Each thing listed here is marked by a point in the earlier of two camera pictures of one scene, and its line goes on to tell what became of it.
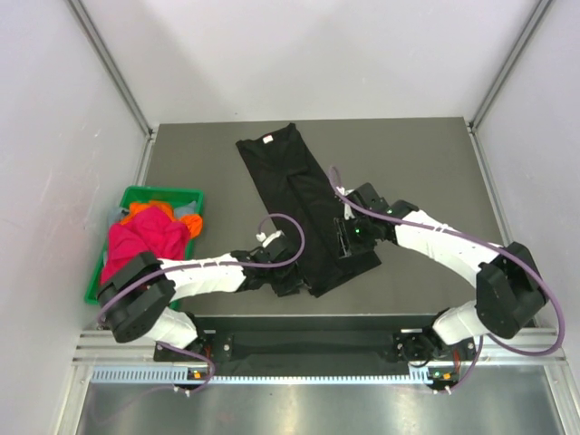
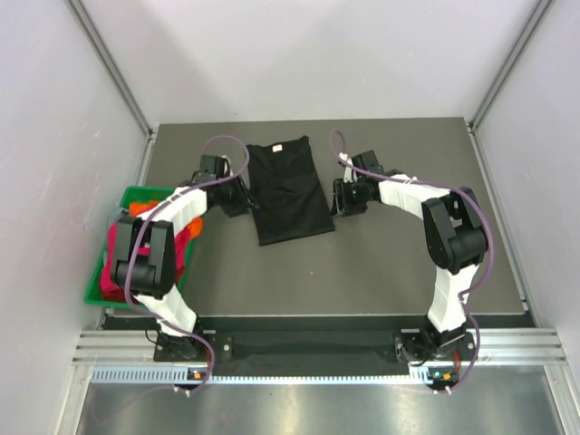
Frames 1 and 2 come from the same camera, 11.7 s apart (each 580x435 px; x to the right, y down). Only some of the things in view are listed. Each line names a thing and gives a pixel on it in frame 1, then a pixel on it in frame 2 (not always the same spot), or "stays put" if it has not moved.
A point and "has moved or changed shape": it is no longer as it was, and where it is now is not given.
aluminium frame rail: x=101 y=348 stays put
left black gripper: x=294 y=282 -> x=243 y=199
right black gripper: x=348 y=246 -> x=342 y=205
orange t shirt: x=191 y=221 stays put
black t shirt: x=295 y=188 has moved or changed shape
